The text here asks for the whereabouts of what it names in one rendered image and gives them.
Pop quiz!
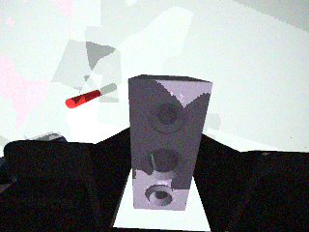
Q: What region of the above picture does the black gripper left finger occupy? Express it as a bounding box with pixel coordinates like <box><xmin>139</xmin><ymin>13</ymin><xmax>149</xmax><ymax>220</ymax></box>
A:
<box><xmin>3</xmin><ymin>127</ymin><xmax>131</xmax><ymax>227</ymax></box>

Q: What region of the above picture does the red peg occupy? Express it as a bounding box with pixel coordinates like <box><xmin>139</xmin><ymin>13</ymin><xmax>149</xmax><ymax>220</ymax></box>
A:
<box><xmin>66</xmin><ymin>90</ymin><xmax>100</xmax><ymax>108</ymax></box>

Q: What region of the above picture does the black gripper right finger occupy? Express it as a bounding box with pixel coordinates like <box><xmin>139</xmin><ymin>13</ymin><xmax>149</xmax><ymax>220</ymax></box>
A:
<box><xmin>193</xmin><ymin>134</ymin><xmax>309</xmax><ymax>232</ymax></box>

